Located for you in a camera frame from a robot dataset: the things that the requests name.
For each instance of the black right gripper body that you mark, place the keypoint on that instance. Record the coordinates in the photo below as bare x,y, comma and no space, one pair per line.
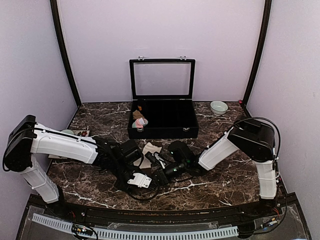
182,166

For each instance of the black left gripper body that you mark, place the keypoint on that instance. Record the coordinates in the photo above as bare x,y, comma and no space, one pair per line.
119,169

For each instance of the beige and brown sock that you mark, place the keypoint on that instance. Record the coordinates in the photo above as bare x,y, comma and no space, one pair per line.
149,149

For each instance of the pink patterned sock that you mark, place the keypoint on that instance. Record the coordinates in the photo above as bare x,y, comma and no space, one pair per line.
140,123

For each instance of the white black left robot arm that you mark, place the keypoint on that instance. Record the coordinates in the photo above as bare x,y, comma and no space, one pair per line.
30,138

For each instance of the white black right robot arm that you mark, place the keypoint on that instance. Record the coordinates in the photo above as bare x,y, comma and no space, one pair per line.
257,137

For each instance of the beige rolled sock in box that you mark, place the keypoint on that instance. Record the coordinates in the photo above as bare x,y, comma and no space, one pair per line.
137,115

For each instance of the floral square ceramic plate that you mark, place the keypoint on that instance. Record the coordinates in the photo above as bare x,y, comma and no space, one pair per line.
80,133

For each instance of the black compartment storage box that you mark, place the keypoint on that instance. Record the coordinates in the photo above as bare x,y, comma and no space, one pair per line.
167,119

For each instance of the pale green ceramic bowl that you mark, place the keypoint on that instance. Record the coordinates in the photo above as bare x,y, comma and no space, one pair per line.
67,131

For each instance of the small green circuit board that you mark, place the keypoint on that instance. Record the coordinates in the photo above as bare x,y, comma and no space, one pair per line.
81,229

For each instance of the glass-panel black box lid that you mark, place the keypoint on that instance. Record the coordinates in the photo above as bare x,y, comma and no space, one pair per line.
162,79

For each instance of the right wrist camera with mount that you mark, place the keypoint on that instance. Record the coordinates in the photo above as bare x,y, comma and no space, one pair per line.
155,158

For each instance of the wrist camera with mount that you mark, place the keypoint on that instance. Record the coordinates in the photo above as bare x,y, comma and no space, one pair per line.
142,181
155,158

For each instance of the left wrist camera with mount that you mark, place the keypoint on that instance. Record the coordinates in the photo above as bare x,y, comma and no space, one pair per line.
142,181

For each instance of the white slotted cable duct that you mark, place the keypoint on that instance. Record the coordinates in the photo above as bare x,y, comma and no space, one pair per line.
135,233

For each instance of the black front rail frame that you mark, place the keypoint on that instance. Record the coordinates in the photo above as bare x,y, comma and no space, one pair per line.
255,221

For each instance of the black left corner post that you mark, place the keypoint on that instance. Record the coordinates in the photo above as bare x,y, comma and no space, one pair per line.
63,51

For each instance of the black corner post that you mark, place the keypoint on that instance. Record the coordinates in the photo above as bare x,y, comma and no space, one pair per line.
63,51
258,52

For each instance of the black right corner post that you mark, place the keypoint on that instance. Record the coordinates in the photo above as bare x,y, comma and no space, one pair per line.
258,52

